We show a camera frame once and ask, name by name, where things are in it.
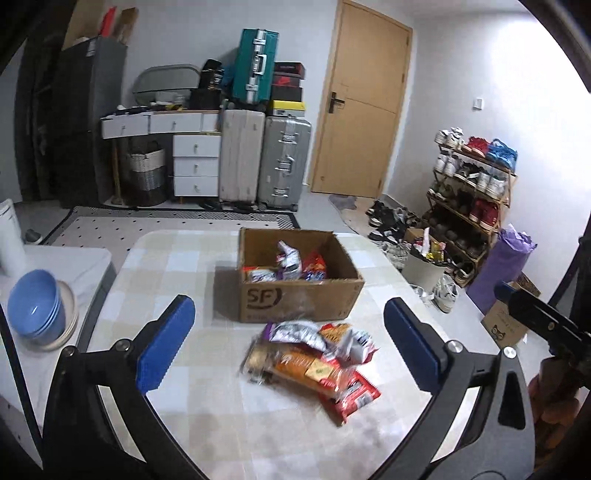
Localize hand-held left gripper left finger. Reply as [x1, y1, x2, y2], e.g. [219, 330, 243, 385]
[41, 295, 209, 480]

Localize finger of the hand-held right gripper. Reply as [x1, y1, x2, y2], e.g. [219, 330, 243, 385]
[493, 282, 583, 343]

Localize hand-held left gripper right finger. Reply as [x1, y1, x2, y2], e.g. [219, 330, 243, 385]
[383, 297, 537, 480]

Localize white red orange snack bag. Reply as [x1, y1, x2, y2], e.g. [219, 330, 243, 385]
[318, 323, 377, 367]

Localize small red snack packet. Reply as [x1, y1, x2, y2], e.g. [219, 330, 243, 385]
[321, 371, 382, 426]

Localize silver purple snack bag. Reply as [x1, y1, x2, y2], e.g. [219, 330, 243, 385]
[262, 319, 329, 354]
[276, 240, 304, 281]

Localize orange bread snack bag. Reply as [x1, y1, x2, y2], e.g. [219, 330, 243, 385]
[240, 344, 347, 400]

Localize brown cardboard box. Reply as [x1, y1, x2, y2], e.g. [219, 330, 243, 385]
[236, 227, 366, 325]

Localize large red snack bag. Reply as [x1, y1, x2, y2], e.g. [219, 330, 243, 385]
[301, 251, 328, 280]

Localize person's right hand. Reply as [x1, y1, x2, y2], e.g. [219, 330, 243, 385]
[528, 354, 582, 445]

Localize printed cardboard carton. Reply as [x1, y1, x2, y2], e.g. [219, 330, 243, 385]
[479, 271, 542, 350]

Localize beige waste bin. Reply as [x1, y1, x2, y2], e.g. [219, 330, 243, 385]
[402, 249, 452, 295]

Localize beige plate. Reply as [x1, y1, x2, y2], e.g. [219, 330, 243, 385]
[22, 280, 81, 354]

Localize cluster of scattered sneakers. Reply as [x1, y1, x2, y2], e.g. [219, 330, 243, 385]
[364, 199, 463, 315]

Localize patterned floor rug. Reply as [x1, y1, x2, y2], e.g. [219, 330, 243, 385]
[41, 206, 302, 248]

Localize wooden shoe rack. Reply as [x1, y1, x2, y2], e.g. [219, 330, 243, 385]
[426, 137, 519, 283]

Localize stack of blue bowls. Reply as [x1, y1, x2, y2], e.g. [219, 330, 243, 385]
[6, 270, 67, 343]

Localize round beige mat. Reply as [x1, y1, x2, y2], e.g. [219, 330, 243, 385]
[339, 203, 385, 237]

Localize shoe rack with shoes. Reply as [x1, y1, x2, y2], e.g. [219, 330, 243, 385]
[427, 126, 519, 278]

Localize small grey mat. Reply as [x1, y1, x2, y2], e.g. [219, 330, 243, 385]
[327, 193, 359, 211]

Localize woven laundry basket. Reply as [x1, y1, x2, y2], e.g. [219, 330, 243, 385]
[125, 147, 167, 206]

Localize white drawer desk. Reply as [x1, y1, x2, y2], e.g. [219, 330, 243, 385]
[100, 109, 223, 202]

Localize beige suitcase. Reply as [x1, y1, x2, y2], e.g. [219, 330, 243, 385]
[218, 109, 267, 204]

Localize silver suitcase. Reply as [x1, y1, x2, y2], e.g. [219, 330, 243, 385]
[257, 115, 313, 212]

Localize black cabinet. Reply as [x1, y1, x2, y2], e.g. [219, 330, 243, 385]
[57, 35, 128, 209]

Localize black storage box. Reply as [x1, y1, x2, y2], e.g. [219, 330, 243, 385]
[189, 88, 223, 111]

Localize wooden door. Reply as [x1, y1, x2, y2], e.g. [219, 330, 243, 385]
[310, 0, 413, 198]

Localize dark tall cabinet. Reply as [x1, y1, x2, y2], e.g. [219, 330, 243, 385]
[13, 0, 80, 205]

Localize grey oval tray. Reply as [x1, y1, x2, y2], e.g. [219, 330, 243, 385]
[132, 64, 202, 105]

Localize black printed bag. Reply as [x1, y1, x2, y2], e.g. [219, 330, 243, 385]
[199, 58, 226, 91]

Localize teal suitcase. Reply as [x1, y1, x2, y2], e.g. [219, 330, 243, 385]
[230, 28, 280, 106]

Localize brown cardboard sheet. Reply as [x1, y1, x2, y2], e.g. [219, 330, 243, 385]
[113, 6, 140, 45]

